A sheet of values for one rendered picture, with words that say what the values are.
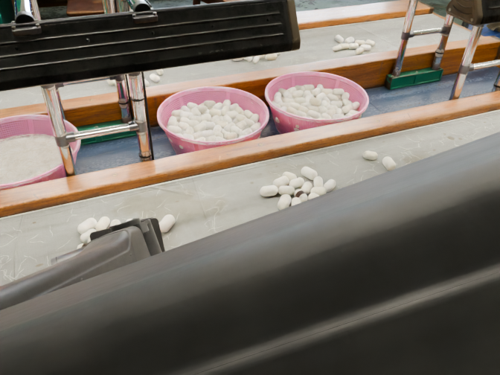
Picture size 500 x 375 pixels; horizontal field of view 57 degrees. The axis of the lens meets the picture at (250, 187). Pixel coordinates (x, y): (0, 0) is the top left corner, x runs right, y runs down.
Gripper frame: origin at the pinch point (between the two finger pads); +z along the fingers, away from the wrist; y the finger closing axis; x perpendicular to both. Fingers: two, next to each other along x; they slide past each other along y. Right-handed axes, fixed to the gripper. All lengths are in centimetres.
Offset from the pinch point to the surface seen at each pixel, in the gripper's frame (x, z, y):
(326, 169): -4.2, 7.5, -43.9
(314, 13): -59, 70, -85
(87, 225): -3.8, 4.7, 5.4
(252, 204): -0.7, 3.4, -24.7
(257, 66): -37, 48, -50
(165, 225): -1.0, 0.9, -7.3
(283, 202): -0.1, -0.7, -29.4
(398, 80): -25, 39, -91
